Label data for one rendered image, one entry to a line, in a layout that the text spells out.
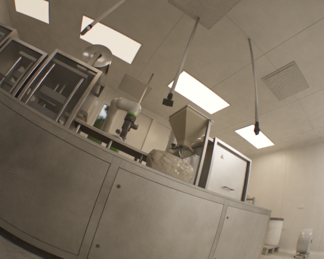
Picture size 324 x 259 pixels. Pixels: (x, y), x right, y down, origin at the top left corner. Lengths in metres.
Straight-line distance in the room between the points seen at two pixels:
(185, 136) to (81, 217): 1.12
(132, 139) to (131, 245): 3.14
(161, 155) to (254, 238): 1.37
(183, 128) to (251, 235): 1.31
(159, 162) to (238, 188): 1.03
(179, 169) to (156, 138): 3.01
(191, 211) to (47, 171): 0.92
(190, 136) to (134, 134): 2.54
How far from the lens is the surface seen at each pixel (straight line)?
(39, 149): 0.95
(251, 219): 1.78
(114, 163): 0.93
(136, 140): 3.93
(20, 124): 1.02
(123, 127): 1.33
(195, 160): 1.50
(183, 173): 1.20
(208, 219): 1.29
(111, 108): 1.87
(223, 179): 1.66
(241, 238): 1.70
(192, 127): 1.55
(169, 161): 1.14
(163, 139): 4.23
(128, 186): 0.94
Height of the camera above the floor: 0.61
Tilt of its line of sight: 25 degrees up
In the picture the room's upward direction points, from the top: 19 degrees clockwise
